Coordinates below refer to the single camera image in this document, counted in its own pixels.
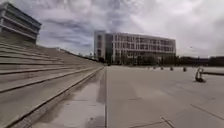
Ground large white and glass building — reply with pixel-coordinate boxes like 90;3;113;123
93;30;178;66

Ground grey concrete paved plaza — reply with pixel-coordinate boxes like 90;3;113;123
29;64;224;128

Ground wide concrete steps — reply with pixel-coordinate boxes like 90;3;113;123
0;33;106;128

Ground row of trees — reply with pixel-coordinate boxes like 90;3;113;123
174;55;224;68

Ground small robot with pale mast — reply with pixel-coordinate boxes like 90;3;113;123
194;66;207;83

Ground dark kerb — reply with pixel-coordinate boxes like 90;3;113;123
202;70;224;77

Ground dark building with horizontal bands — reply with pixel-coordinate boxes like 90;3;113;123
0;1;43;44

